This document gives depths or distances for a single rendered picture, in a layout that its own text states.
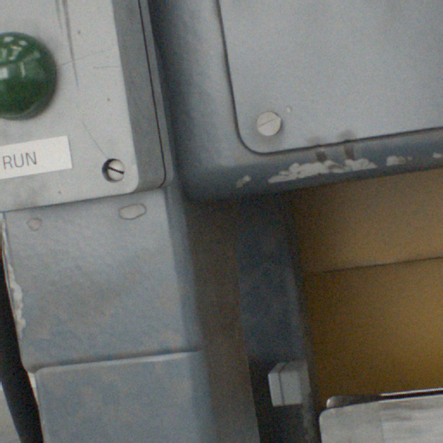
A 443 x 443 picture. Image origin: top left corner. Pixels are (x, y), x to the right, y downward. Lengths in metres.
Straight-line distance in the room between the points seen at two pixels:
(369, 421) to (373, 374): 0.14
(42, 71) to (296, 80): 0.10
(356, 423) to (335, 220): 0.13
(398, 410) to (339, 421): 0.03
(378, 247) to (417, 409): 0.11
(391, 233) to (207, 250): 0.22
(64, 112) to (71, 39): 0.02
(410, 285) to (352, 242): 0.07
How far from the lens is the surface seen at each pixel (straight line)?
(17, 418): 0.50
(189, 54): 0.44
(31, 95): 0.39
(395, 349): 0.73
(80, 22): 0.39
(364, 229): 0.67
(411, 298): 0.72
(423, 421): 0.60
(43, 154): 0.40
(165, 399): 0.44
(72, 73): 0.39
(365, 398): 0.61
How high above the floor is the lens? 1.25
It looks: 3 degrees down
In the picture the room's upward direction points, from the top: 9 degrees counter-clockwise
